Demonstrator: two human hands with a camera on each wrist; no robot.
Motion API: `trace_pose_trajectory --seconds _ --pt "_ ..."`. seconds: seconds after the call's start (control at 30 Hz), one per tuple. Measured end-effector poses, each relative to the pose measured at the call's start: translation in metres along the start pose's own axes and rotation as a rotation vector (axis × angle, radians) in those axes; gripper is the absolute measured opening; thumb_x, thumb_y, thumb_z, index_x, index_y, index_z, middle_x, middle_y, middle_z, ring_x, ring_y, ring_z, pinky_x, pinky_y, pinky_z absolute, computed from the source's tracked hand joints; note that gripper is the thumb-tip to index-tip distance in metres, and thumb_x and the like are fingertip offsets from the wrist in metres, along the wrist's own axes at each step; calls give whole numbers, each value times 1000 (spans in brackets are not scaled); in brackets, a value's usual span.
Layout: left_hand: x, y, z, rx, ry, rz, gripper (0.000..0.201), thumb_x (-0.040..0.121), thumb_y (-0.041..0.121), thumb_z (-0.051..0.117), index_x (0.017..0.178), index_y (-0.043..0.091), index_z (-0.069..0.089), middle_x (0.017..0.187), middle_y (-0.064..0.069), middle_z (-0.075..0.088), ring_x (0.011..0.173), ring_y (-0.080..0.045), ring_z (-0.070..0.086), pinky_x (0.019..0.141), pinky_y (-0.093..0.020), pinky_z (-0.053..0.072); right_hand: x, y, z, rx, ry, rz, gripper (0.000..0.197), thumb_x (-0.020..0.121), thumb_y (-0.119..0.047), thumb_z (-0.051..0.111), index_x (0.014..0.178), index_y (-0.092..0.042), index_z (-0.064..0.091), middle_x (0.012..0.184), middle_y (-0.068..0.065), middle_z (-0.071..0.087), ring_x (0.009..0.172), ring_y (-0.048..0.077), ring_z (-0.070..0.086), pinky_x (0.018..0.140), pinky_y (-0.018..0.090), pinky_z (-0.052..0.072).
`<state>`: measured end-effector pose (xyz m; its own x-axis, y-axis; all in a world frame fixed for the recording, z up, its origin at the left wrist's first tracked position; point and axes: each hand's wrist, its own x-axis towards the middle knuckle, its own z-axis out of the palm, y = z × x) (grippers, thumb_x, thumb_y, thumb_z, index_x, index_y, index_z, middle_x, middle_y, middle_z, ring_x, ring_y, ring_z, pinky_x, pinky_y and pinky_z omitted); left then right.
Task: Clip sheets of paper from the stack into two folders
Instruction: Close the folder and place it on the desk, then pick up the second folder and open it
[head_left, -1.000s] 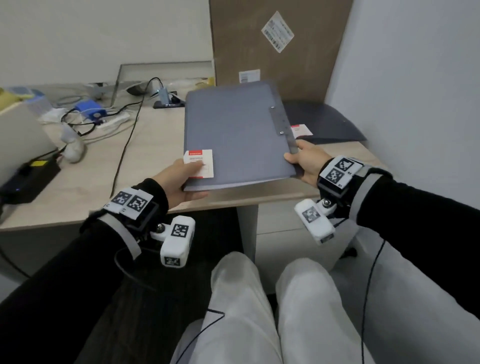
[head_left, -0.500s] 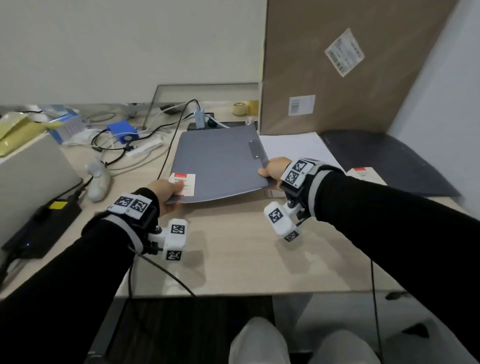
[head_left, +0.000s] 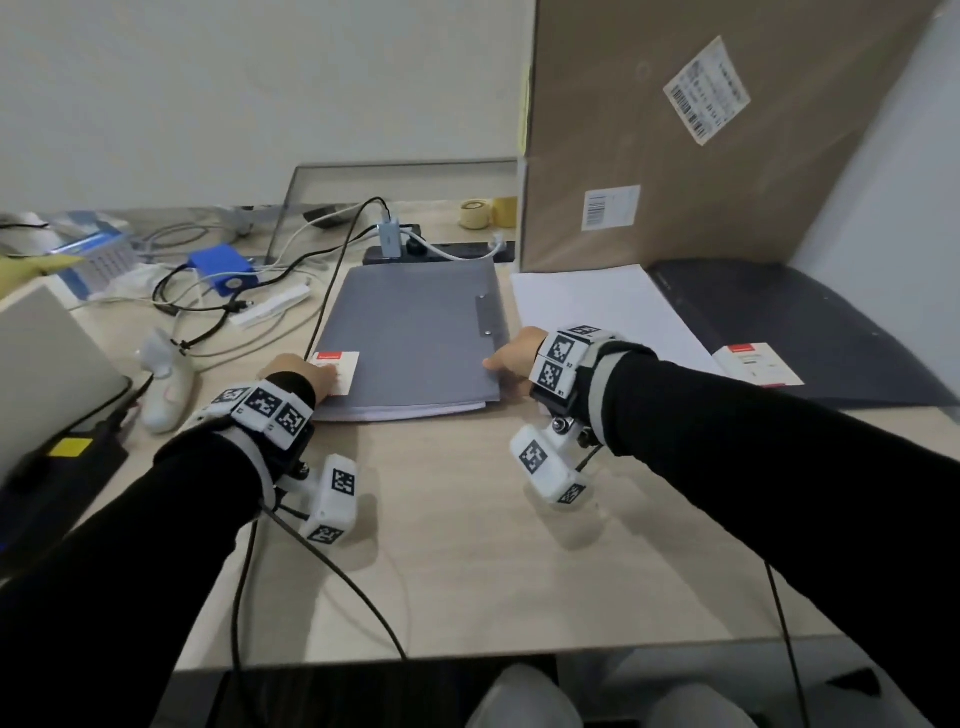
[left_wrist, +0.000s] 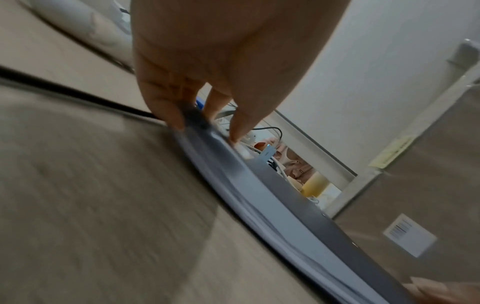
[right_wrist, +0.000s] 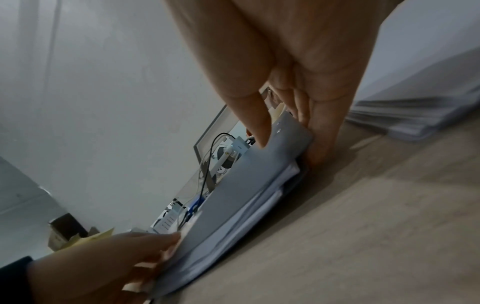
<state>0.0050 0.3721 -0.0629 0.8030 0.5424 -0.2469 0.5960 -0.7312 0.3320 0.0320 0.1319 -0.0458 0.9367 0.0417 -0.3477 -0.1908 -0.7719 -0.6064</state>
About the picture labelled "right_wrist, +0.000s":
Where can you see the white desk calendar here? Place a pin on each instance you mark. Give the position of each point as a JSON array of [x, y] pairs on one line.
[[167, 221]]

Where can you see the person's left hand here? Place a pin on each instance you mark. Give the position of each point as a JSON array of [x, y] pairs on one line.
[[93, 273]]

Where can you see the blue electronic device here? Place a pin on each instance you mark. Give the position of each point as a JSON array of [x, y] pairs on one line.
[[195, 204]]

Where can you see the yellow padded envelope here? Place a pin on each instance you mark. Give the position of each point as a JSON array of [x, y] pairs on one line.
[[93, 237]]

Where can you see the thin white paper bundle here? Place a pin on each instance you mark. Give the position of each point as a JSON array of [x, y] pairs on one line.
[[225, 252], [262, 190]]

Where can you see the person's right hand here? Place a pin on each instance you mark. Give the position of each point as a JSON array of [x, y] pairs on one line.
[[300, 44]]

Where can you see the framed glass panel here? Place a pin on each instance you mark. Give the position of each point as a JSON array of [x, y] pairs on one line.
[[221, 130]]

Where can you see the grey usb hub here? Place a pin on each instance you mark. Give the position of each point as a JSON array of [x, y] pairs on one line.
[[240, 145]]

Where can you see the light grey folder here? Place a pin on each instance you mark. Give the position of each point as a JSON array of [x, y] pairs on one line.
[[243, 178]]

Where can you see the stack of white papers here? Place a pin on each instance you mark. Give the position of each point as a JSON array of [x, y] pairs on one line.
[[412, 118]]

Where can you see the open brown box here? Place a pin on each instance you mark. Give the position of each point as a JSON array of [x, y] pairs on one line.
[[65, 228]]

